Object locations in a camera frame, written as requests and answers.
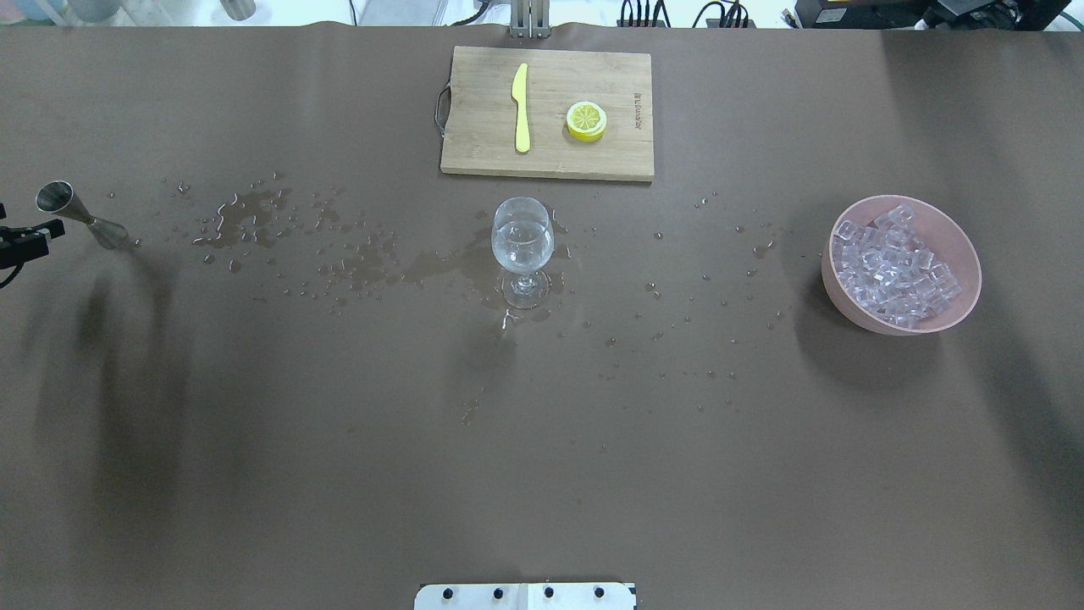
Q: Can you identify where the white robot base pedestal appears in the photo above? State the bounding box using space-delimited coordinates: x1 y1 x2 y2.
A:
413 580 638 609

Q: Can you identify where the yellow lemon slice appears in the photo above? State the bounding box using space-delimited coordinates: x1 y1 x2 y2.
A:
565 101 608 142

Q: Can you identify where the bamboo cutting board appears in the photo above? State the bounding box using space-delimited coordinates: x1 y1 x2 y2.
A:
440 46 655 184

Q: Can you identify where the pink bowl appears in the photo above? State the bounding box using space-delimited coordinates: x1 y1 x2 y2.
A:
821 196 982 336

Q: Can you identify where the yellow plastic knife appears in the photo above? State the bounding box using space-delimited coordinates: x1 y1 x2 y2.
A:
511 63 532 154

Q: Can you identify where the clear ice cubes pile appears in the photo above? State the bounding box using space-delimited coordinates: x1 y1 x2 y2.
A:
827 202 965 330

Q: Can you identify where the clear wine glass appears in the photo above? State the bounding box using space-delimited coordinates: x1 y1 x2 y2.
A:
490 197 555 310

